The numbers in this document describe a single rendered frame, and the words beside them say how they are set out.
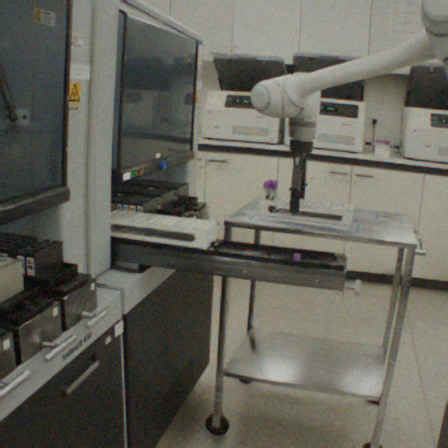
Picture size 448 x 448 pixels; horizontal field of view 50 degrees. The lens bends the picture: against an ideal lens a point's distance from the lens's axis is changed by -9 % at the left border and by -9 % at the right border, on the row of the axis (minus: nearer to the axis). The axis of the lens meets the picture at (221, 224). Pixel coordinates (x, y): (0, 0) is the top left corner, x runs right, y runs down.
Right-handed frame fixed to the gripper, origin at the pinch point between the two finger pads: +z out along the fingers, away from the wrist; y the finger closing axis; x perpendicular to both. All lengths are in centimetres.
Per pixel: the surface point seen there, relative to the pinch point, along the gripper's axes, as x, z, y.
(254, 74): 70, -54, 220
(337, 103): 5, -36, 199
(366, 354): -30, 59, 22
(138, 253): 33, 9, -45
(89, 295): 30, 10, -75
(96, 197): 40, -6, -55
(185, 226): 21.7, 1.4, -40.8
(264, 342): 10, 59, 20
